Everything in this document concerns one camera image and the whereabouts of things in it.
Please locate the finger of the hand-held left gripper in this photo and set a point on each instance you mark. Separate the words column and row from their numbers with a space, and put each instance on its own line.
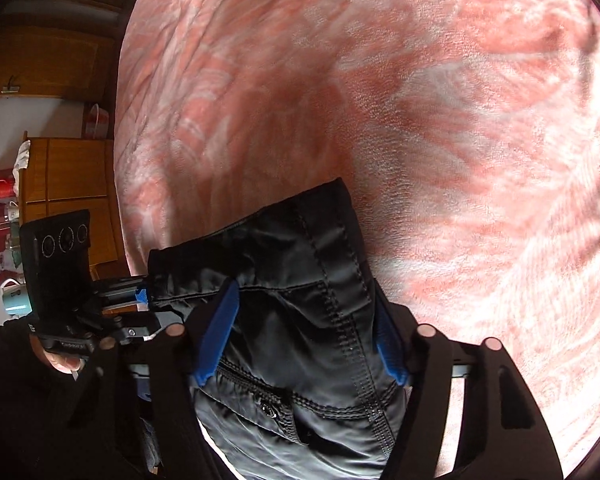
column 130, row 294

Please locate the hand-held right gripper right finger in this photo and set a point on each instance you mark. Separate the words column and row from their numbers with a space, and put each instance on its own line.
column 391, row 352

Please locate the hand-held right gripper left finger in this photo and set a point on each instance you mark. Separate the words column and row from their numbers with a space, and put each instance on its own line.
column 220, row 330

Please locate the black padded pants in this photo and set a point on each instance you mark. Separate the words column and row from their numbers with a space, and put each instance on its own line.
column 300, row 260

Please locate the person's left forearm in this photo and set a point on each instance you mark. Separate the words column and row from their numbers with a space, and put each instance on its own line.
column 20, row 410

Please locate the person's left hand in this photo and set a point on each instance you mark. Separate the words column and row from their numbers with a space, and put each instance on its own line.
column 62, row 361

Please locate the teal mug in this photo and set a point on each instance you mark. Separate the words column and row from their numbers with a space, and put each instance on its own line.
column 14, row 300

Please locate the wooden cabinet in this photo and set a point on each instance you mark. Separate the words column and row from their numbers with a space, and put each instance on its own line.
column 65, row 195

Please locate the white cloth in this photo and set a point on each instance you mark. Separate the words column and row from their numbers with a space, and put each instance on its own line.
column 22, row 160

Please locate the dark wooden door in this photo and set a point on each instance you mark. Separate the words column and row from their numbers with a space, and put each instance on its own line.
column 50, row 55

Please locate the bed with pink printed sheet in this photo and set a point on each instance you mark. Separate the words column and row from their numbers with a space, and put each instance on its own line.
column 380, row 110

